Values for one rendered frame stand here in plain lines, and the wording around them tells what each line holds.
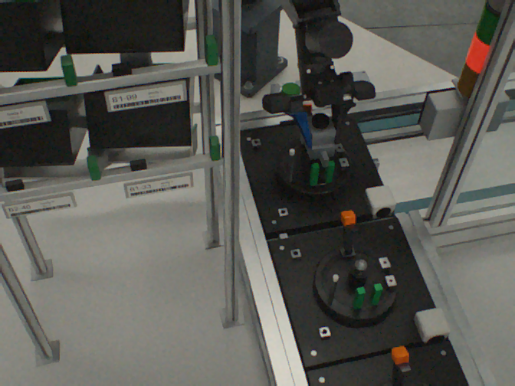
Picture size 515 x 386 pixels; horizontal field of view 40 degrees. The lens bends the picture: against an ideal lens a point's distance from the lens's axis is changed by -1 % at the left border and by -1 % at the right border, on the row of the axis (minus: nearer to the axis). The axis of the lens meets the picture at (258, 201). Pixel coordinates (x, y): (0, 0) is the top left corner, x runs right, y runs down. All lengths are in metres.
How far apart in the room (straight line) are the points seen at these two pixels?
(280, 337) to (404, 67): 0.81
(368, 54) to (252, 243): 0.67
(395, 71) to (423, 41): 1.46
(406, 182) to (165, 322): 0.54
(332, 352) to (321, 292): 0.10
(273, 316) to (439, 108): 0.42
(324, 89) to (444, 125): 0.19
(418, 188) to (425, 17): 1.95
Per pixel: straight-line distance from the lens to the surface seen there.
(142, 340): 1.27
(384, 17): 3.24
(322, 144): 1.23
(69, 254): 1.38
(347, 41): 1.12
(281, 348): 1.15
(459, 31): 3.26
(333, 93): 1.13
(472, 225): 1.35
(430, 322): 1.16
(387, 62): 1.72
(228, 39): 0.75
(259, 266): 1.22
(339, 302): 1.15
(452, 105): 1.10
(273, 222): 1.25
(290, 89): 1.46
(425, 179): 1.42
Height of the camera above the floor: 2.00
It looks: 54 degrees down
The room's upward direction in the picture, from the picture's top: 3 degrees clockwise
